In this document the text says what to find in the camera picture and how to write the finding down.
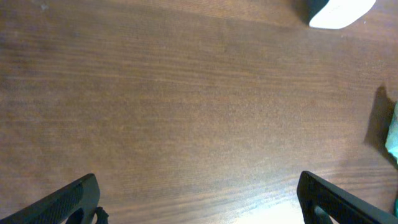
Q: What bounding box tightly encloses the white barcode scanner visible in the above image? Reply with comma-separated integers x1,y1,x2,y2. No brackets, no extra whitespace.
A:
308,0,376,30

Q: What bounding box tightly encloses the teal wipes pack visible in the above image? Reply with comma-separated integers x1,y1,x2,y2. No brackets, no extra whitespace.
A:
385,103,398,161

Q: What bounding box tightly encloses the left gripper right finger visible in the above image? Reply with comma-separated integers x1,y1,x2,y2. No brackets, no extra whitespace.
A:
297,171,397,224

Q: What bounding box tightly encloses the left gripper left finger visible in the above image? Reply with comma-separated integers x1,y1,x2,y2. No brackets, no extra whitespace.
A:
1,174,109,224

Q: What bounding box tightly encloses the green 3M gloves package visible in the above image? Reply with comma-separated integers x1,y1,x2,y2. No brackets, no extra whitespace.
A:
394,199,398,217

